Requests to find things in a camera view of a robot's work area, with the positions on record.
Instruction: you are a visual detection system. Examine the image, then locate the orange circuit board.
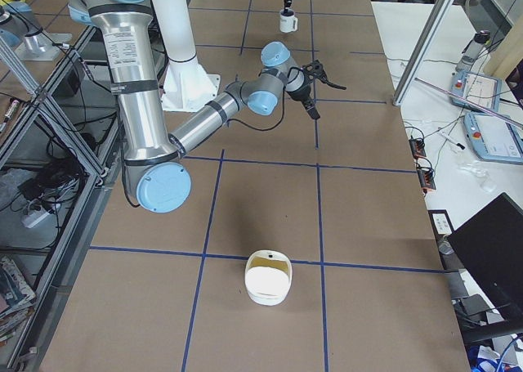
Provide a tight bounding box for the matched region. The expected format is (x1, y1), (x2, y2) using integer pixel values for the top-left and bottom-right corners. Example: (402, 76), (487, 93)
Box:
(409, 137), (427, 159)
(417, 167), (436, 194)

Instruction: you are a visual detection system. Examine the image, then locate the white power strip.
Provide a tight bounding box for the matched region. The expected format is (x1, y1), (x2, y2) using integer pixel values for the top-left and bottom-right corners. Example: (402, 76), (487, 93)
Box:
(21, 208), (50, 229)

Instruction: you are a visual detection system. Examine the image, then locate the cream white container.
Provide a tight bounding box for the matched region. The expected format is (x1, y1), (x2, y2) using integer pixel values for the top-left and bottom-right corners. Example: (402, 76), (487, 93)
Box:
(244, 249), (293, 307)

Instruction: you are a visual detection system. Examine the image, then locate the blue teach pendant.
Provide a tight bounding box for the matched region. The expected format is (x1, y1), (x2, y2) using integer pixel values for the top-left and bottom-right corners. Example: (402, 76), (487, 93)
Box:
(450, 71), (502, 112)
(464, 112), (522, 164)

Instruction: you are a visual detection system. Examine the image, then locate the grey water bottle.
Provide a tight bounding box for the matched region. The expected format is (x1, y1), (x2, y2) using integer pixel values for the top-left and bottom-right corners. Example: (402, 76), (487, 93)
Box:
(455, 30), (491, 72)

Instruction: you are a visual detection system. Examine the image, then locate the stack of books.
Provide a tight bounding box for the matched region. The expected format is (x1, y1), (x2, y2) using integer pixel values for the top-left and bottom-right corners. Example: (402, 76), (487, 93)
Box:
(1, 255), (36, 344)

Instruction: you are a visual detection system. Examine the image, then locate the upper blue teach pendant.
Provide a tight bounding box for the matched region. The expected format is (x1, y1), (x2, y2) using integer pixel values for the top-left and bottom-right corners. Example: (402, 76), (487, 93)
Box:
(450, 71), (502, 112)

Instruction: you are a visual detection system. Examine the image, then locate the orange circuit board lower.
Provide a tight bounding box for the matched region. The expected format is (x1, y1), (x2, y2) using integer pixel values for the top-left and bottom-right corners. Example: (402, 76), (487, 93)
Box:
(417, 167), (436, 194)

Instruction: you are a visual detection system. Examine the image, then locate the lower blue teach pendant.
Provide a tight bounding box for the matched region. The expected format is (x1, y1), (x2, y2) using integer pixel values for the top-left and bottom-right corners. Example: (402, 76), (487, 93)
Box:
(464, 112), (522, 164)

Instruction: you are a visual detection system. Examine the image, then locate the white mug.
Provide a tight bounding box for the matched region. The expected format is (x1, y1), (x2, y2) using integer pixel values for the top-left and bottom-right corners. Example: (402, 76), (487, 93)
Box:
(279, 8), (298, 34)

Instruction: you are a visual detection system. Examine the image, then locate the orange circuit board upper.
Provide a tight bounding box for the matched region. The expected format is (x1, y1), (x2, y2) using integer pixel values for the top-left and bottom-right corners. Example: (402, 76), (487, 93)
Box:
(409, 137), (427, 159)

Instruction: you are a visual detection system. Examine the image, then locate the white pedestal column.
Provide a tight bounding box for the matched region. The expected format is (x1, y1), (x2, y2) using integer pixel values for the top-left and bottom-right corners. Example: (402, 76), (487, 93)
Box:
(152, 0), (221, 112)

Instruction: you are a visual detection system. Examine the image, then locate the black laptop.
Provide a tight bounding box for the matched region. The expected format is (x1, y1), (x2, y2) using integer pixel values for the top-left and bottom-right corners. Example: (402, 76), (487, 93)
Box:
(448, 193), (522, 320)

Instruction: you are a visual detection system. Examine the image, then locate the aluminium frame post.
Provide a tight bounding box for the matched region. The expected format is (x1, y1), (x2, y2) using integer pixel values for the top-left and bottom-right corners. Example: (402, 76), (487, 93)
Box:
(392, 0), (454, 106)

